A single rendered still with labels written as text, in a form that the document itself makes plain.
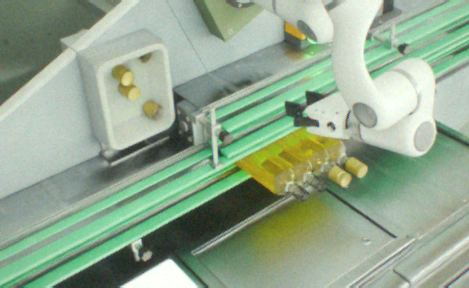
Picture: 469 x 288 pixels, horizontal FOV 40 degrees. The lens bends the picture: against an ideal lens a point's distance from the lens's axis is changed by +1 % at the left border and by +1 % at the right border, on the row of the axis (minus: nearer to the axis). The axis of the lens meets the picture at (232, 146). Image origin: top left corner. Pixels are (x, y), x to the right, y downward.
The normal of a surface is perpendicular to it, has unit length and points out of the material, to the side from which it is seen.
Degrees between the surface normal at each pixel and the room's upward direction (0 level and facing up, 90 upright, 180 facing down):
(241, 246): 90
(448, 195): 90
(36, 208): 90
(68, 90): 0
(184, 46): 0
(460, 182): 90
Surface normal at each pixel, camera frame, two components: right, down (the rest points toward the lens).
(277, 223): -0.03, -0.79
